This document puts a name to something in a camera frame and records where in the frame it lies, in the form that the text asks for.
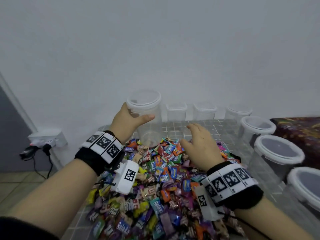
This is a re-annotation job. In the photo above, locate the person's right hand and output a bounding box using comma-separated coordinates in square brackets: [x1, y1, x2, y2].
[180, 123, 226, 172]

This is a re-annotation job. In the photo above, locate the person's left hand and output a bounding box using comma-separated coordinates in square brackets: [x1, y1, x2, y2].
[109, 102, 156, 144]

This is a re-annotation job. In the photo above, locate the tall transparent plastic jar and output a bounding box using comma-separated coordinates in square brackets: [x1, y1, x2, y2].
[126, 89, 162, 147]

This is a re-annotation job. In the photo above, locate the small transparent plastic jar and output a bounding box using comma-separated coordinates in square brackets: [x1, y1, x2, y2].
[166, 102, 187, 123]
[225, 104, 253, 130]
[193, 102, 218, 121]

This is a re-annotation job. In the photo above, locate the pile of colourful candies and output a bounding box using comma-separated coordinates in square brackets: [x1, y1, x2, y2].
[86, 137, 246, 240]

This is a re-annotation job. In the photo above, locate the person's right forearm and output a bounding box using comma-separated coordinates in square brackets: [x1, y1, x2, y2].
[235, 197, 313, 240]

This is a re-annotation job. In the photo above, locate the person's left forearm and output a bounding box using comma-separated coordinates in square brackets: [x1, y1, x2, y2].
[7, 158, 97, 238]

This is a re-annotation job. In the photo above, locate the black marker-tagged left wristband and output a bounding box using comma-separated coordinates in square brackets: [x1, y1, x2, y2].
[75, 130, 124, 176]

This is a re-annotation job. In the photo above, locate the black marker-tagged wristband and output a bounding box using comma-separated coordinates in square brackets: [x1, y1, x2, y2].
[75, 130, 124, 176]
[202, 161, 264, 210]

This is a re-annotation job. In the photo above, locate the black marker-tagged right wristband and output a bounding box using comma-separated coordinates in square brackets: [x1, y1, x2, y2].
[202, 161, 264, 210]

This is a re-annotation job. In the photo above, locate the dark patterned cloth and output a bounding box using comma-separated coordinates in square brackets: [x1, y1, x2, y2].
[270, 116, 320, 170]

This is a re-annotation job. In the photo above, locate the black power plug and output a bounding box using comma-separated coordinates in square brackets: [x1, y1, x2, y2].
[20, 140, 53, 161]

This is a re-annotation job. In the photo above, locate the grey door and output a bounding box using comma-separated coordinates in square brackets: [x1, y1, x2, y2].
[0, 72, 38, 173]

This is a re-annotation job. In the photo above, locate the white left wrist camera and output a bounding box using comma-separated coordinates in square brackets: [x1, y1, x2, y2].
[110, 160, 139, 195]

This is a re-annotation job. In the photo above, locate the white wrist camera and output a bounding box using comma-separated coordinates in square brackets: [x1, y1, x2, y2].
[110, 160, 139, 195]
[194, 185, 225, 221]

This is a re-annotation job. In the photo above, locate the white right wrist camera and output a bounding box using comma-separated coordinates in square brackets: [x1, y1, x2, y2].
[194, 185, 225, 221]

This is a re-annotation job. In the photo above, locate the white wall socket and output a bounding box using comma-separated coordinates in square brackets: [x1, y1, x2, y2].
[27, 129, 68, 149]

